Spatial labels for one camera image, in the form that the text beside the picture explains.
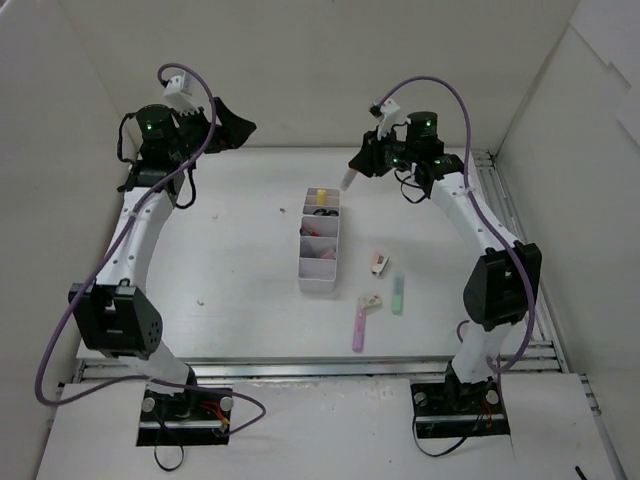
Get front aluminium rail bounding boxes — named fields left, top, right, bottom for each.
left=78, top=348, right=562, bottom=381

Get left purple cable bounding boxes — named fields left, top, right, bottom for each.
left=33, top=62, right=267, bottom=441

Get red pen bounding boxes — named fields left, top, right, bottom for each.
left=300, top=227, right=322, bottom=237

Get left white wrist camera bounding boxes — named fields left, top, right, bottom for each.
left=163, top=72, right=193, bottom=102

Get green highlighter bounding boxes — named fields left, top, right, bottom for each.
left=391, top=272, right=405, bottom=315

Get yellow highlighter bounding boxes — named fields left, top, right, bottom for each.
left=316, top=189, right=327, bottom=206

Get purple highlighter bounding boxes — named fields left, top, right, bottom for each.
left=352, top=307, right=367, bottom=353

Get orange highlighter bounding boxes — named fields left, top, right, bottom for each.
left=339, top=168, right=358, bottom=191

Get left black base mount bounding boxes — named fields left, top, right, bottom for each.
left=136, top=388, right=234, bottom=447

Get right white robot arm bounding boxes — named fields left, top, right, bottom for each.
left=349, top=107, right=542, bottom=412

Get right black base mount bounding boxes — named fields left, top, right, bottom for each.
left=410, top=380, right=511, bottom=440

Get small white eraser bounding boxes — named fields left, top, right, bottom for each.
left=357, top=294, right=382, bottom=311

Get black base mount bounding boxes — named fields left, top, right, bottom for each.
left=136, top=388, right=234, bottom=447
left=410, top=380, right=511, bottom=440

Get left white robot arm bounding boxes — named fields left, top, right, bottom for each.
left=69, top=98, right=257, bottom=420

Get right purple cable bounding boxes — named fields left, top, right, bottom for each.
left=379, top=75, right=537, bottom=373

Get purple cable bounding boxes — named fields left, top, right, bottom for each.
left=379, top=75, right=537, bottom=373
left=33, top=62, right=267, bottom=441

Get white compartment organizer box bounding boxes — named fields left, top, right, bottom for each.
left=297, top=188, right=341, bottom=295

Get black handled scissors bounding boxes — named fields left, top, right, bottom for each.
left=313, top=208, right=340, bottom=218

